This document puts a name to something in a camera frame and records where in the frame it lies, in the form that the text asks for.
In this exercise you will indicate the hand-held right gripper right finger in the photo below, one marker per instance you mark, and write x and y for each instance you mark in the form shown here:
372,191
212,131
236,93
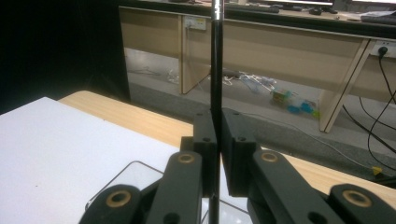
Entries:
238,168

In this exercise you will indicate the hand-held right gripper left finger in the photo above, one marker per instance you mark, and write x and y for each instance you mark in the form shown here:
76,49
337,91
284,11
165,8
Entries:
207,168

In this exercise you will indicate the clear plastic organizer box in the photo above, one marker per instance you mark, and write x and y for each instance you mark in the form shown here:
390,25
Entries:
137,179

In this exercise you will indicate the colourful plastic bag pile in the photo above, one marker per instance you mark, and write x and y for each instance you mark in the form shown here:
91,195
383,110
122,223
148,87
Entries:
294,104

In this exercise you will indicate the clear plastic bag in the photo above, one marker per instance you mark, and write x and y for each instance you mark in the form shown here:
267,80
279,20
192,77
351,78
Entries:
172,76

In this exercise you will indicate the beige wooden desk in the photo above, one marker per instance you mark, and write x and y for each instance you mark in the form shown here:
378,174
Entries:
280,46

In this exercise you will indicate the yellow floor tape piece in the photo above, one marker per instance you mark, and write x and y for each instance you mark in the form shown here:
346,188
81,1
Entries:
376,170

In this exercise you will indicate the black keyboard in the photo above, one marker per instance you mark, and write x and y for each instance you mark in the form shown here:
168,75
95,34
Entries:
252,8

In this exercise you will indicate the white table sheet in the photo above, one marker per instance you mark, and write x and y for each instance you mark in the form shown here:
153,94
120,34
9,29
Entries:
46,155

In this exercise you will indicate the black computer mouse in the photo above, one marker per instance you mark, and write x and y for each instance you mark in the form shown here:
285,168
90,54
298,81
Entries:
316,11

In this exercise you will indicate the black curtain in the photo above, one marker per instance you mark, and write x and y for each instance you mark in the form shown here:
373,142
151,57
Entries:
56,46

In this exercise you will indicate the dark keyboard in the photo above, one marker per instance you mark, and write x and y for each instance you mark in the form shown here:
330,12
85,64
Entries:
378,18

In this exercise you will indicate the white wall socket with plug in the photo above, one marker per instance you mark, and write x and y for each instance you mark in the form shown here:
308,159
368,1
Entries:
384,48

